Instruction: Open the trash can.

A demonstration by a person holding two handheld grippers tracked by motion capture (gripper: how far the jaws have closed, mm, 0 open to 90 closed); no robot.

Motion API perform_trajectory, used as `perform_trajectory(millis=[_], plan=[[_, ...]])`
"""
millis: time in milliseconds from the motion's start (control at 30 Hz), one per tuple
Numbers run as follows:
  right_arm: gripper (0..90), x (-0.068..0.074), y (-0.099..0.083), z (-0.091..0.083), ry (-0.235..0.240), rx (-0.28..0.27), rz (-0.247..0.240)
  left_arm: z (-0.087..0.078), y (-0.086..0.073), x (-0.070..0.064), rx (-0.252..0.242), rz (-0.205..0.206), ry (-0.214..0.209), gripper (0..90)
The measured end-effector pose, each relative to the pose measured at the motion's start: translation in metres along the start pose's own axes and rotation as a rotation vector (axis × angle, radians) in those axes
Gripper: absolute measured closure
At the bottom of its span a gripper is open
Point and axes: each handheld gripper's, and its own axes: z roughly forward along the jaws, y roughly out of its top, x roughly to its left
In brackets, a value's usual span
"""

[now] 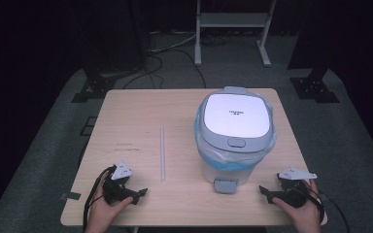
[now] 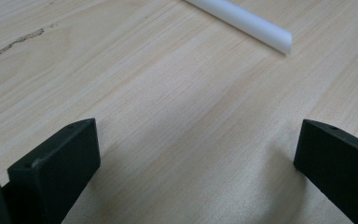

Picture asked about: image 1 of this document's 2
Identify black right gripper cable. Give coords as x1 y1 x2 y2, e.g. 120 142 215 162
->
317 188 352 233

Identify person's left hand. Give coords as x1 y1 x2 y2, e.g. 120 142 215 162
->
84 174 134 233

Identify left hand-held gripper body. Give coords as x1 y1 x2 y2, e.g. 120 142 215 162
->
101 161 134 206

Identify person's right hand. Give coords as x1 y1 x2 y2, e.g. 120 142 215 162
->
271 179 323 233

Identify grey tape strip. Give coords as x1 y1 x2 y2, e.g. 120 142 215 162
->
59 191 83 202

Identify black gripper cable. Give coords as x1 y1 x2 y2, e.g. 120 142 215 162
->
317 188 352 233
82 164 119 233

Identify black floor cables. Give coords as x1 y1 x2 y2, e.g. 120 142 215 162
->
121 32 208 90

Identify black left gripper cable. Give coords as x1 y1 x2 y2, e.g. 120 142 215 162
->
82 164 119 233

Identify dark floor outlet plate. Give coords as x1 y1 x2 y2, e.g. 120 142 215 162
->
79 116 98 137

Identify black stand base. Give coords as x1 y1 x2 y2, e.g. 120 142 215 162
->
288 67 341 104
70 67 117 104

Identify white plastic straw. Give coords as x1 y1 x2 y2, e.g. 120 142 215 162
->
159 125 167 183

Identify white pedal bin grey lid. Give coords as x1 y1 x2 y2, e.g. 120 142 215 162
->
193 85 277 195

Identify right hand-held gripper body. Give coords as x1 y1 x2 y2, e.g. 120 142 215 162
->
276 166 319 209

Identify white metal stand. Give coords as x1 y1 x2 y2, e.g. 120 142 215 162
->
193 0 278 68

